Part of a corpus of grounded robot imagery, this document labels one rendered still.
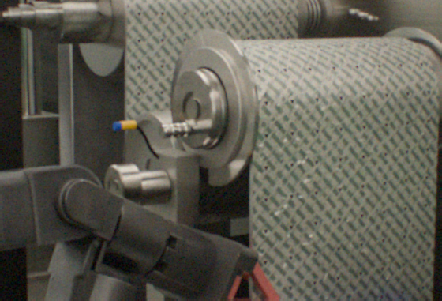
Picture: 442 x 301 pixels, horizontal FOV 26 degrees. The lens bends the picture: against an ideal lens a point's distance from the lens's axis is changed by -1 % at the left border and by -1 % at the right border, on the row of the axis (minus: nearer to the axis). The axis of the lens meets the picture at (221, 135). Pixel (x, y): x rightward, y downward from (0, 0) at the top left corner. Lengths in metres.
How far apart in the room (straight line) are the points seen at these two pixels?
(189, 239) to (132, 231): 0.06
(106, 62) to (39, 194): 0.41
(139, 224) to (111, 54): 0.36
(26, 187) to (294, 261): 0.30
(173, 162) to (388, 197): 0.22
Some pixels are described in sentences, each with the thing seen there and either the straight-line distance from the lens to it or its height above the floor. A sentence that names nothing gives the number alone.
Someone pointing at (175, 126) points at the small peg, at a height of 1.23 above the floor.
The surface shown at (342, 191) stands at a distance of 0.93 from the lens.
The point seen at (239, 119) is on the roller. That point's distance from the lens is 0.85.
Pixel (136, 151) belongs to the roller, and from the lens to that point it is 1.05.
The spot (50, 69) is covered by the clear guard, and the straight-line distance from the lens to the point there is 1.88.
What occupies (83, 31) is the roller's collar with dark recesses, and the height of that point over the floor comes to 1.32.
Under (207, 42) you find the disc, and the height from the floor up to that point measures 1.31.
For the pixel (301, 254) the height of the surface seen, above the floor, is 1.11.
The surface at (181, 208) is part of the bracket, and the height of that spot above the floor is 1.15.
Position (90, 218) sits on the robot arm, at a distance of 0.73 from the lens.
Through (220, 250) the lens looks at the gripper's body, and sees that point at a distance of 0.83.
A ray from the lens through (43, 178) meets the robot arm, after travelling 0.72.
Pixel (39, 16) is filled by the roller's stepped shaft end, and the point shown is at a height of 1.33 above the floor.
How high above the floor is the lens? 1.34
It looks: 8 degrees down
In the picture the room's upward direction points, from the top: straight up
